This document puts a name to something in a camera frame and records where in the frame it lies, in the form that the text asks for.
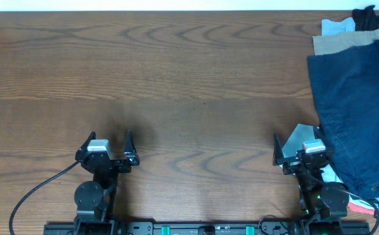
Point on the red garment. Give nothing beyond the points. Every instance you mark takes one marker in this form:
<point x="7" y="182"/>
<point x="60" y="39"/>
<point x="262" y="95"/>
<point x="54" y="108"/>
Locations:
<point x="359" y="208"/>

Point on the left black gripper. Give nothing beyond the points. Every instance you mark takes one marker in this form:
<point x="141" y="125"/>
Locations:
<point x="132" y="160"/>

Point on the navy blue shorts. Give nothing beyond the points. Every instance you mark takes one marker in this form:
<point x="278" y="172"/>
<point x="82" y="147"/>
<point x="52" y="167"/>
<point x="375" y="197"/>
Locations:
<point x="345" y="88"/>

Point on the khaki beige shorts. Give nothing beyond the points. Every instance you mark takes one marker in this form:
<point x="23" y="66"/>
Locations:
<point x="332" y="44"/>

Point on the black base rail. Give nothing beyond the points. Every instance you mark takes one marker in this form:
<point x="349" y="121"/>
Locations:
<point x="264" y="227"/>

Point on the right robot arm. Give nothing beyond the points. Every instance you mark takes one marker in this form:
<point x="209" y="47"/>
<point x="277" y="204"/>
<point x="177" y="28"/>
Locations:
<point x="325" y="203"/>

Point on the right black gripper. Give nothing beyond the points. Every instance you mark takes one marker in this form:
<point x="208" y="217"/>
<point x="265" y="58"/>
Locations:
<point x="290" y="164"/>

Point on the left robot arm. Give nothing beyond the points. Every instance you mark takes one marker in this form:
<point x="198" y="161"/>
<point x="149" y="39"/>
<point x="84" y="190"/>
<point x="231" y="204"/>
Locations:
<point x="95" y="199"/>

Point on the light blue garment top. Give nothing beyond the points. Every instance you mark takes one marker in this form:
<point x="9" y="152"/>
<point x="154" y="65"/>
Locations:
<point x="332" y="28"/>

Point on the black garment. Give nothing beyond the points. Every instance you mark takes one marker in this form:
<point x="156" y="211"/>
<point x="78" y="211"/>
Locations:
<point x="366" y="19"/>

